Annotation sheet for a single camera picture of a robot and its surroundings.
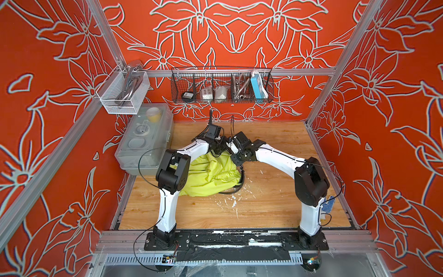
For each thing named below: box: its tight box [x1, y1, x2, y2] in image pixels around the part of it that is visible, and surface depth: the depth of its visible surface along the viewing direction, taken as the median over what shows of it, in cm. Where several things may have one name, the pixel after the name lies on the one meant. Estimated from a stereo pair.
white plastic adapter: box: [214, 85, 227, 103], surface depth 95 cm
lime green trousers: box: [178, 150, 242, 197], surface depth 85 cm
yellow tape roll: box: [146, 106, 163, 123], surface depth 102 cm
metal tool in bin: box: [115, 62, 144, 109], surface depth 78 cm
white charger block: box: [201, 87, 214, 101], surface depth 94 cm
